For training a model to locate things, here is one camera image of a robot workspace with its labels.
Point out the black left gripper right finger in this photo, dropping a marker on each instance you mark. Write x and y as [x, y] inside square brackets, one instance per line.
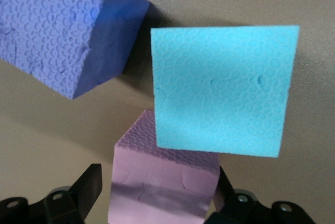
[230, 205]

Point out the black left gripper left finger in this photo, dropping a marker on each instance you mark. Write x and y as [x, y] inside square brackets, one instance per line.
[86, 192]

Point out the pink foam cube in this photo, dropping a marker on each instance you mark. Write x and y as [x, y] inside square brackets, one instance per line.
[162, 182]

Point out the cyan foam cube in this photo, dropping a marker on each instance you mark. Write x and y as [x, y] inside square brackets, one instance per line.
[222, 90]

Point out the purple foam cube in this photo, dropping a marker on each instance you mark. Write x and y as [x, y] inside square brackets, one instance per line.
[52, 30]

